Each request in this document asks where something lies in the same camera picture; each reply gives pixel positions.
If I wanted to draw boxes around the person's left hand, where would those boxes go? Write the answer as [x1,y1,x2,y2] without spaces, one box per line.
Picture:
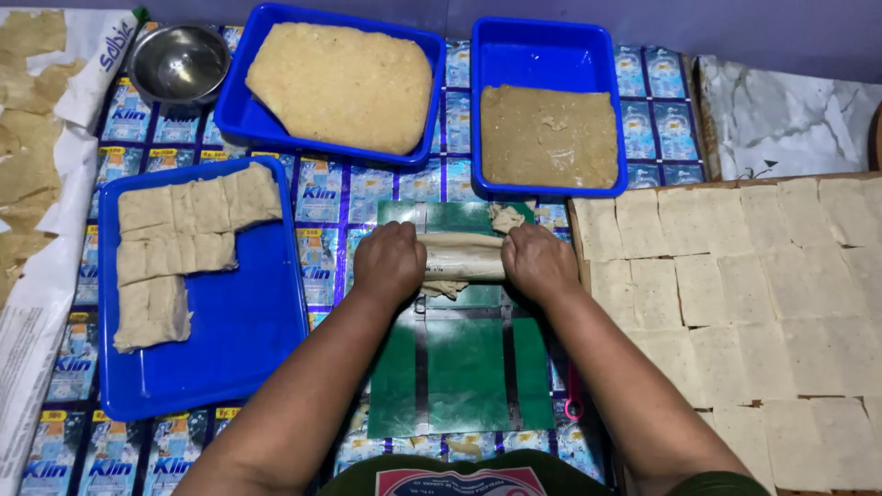
[351,220,429,308]

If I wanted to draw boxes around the person's right hand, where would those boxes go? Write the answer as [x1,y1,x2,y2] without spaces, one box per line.
[501,222,584,310]

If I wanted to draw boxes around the cream rolling pin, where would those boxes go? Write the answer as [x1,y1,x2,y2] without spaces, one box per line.
[416,232,509,282]

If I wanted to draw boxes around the small dough lump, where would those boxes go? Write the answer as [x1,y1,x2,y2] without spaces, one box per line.
[488,203,527,236]

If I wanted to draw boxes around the printed sachet mat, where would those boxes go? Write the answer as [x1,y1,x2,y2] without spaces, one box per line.
[19,24,708,496]

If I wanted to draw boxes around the flattened dough under pin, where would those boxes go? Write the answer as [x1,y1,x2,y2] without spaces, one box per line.
[419,278,471,301]

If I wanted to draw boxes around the brown dough mass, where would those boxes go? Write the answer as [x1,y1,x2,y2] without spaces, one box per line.
[480,84,620,190]

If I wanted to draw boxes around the yellow dough mass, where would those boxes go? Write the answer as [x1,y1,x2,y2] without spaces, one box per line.
[244,21,434,157]

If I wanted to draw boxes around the green plastic sheet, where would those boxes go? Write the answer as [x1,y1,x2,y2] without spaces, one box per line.
[367,200,556,440]

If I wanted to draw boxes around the blue tray with brown dough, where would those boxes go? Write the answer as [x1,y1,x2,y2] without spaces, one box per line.
[470,17,629,201]

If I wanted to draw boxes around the blue tray with cut dough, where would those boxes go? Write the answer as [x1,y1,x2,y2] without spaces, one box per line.
[97,156,310,423]

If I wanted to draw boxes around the blue tray with yellow dough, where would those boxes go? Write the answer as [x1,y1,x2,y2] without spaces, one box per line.
[213,2,448,168]

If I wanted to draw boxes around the group of cut dough blocks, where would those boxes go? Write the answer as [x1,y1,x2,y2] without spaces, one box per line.
[113,162,283,354]

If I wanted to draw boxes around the group of flat dough squares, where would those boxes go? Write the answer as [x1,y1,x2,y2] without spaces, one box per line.
[572,175,882,493]

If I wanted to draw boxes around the white marbled sheet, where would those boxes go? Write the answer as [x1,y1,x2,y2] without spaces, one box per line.
[695,54,882,182]

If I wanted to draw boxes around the steel bowl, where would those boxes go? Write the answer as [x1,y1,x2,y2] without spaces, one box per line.
[127,24,232,106]

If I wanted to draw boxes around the brown wooden object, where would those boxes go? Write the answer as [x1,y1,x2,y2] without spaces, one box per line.
[868,102,882,173]

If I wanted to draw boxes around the white sack with dough sheets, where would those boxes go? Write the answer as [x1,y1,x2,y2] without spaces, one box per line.
[0,7,150,496]

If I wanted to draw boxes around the pink handled tool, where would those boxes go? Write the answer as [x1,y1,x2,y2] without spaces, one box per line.
[564,358,585,423]

